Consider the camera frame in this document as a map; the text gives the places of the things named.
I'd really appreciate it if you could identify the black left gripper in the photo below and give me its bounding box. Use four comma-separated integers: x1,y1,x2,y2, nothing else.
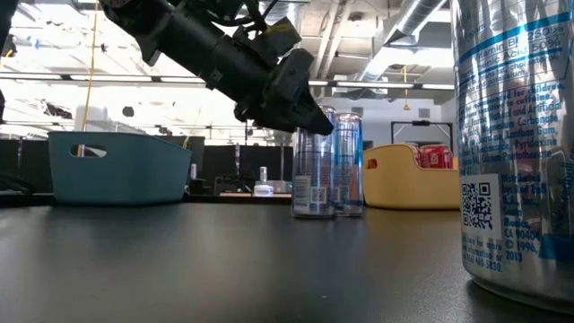
204,33,334,135

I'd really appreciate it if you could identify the slim silver blue energy can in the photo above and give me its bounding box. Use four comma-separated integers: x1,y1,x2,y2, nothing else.
291,105,337,220
449,0,574,315
334,112,365,218

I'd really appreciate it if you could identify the yellow plastic bin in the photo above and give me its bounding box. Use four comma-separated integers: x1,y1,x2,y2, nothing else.
361,143,462,211

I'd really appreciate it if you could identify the blue plastic bin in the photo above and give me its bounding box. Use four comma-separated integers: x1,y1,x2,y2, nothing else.
47,130,193,206

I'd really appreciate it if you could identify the long ceiling light strip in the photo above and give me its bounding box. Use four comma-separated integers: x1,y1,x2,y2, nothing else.
0,71,455,92

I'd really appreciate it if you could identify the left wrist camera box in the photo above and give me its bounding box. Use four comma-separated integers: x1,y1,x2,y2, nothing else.
232,16,302,66

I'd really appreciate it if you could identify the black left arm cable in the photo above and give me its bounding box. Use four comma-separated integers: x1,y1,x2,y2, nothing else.
196,0,279,35

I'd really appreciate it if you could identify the short yellow hanging cord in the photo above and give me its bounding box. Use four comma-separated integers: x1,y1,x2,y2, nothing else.
402,65,412,112

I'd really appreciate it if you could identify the large spiral ventilation duct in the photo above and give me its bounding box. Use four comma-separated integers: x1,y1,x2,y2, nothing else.
356,0,449,89

